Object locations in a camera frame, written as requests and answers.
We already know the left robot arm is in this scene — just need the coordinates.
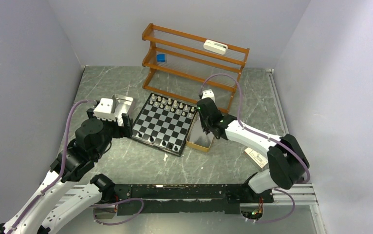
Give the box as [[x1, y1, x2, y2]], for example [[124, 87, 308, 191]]
[[0, 110, 133, 234]]

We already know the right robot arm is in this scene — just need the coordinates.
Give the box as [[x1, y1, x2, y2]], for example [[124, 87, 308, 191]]
[[197, 97, 309, 202]]

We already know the silver tin box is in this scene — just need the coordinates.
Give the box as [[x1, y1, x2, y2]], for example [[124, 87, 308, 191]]
[[112, 94, 136, 126]]

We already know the black and white chessboard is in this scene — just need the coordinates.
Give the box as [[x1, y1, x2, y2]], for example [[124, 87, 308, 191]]
[[131, 93, 198, 157]]

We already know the white labelled card box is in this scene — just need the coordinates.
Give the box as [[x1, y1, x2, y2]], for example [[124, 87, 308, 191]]
[[244, 148, 268, 171]]

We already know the orange wooden shelf rack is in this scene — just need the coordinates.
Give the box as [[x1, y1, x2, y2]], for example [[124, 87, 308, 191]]
[[141, 23, 250, 113]]

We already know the blue cube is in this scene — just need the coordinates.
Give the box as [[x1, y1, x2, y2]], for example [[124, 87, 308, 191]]
[[156, 54, 167, 62]]

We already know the white rectangular device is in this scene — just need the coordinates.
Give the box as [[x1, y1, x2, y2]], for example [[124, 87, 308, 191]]
[[203, 39, 228, 55]]

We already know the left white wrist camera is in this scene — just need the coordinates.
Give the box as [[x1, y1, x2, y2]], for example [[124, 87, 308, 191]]
[[93, 98, 116, 122]]

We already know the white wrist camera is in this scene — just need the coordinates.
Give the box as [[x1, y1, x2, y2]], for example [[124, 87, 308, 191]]
[[93, 98, 116, 122], [201, 89, 215, 102]]

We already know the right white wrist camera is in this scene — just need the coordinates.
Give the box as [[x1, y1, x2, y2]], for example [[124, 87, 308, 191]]
[[201, 89, 215, 102]]

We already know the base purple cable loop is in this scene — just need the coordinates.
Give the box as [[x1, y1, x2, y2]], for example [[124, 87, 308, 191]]
[[92, 197, 145, 226]]

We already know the black base frame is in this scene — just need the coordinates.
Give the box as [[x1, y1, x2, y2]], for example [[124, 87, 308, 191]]
[[91, 174, 274, 216]]

